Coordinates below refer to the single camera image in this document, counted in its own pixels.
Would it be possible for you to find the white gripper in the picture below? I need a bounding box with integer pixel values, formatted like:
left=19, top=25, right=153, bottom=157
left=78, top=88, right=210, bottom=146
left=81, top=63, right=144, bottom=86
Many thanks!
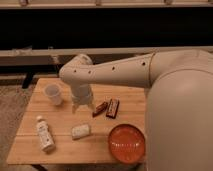
left=70, top=84, right=95, bottom=114

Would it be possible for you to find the orange ceramic bowl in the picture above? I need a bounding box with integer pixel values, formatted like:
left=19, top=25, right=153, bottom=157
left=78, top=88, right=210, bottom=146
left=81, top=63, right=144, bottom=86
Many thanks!
left=108, top=124, right=145, bottom=164

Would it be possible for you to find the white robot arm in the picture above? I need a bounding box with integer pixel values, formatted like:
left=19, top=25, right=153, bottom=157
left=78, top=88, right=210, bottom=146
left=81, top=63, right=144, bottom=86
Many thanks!
left=59, top=49, right=213, bottom=171

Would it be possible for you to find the small brown snack bar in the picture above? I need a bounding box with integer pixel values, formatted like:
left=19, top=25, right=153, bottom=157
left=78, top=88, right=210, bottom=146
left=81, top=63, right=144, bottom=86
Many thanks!
left=92, top=102, right=108, bottom=117

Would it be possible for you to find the white wrapped snack packet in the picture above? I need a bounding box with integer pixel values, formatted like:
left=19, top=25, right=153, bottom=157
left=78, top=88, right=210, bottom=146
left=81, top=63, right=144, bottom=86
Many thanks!
left=71, top=124, right=91, bottom=140

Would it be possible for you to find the dark chocolate bar packet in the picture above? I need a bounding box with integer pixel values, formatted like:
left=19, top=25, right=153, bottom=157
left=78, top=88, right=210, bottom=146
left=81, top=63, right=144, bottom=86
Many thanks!
left=106, top=99, right=120, bottom=119

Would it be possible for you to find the translucent plastic cup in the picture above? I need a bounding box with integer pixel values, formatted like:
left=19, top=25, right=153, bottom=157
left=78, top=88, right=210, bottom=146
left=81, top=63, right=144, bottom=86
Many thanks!
left=44, top=84, right=63, bottom=106

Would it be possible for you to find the white plastic bottle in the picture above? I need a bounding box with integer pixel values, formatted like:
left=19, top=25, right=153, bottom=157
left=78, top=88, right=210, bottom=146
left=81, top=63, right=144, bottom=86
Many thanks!
left=36, top=116, right=55, bottom=153

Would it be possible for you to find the long wooden bench rail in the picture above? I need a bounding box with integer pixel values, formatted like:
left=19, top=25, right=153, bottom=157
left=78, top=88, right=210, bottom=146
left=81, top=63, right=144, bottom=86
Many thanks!
left=0, top=45, right=213, bottom=66

